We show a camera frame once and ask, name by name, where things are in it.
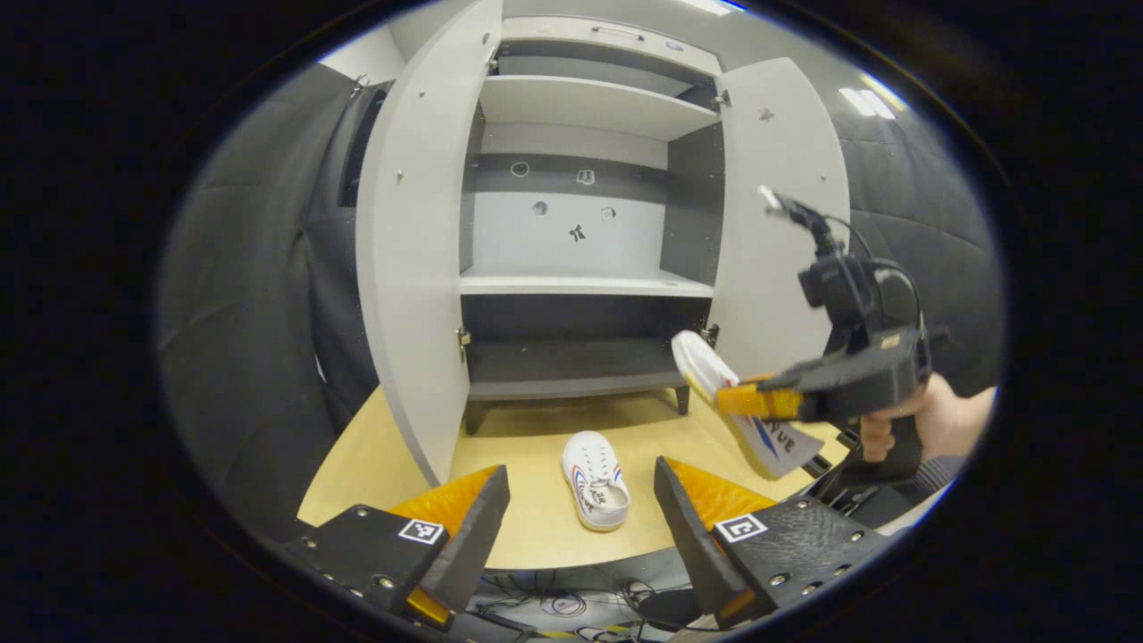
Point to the black backdrop cloth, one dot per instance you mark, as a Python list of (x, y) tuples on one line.
[(241, 313)]

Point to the white shoe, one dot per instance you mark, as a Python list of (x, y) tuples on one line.
[(596, 487), (786, 446)]

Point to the ceiling light panel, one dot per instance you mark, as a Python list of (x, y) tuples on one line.
[(714, 4), (866, 101)]

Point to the white cabinet door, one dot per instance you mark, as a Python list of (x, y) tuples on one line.
[(415, 268), (777, 241)]

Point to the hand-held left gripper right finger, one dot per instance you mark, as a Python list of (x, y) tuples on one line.
[(692, 536)]

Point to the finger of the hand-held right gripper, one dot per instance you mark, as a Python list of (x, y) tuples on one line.
[(759, 402)]

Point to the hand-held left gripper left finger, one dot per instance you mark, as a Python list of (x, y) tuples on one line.
[(473, 545)]

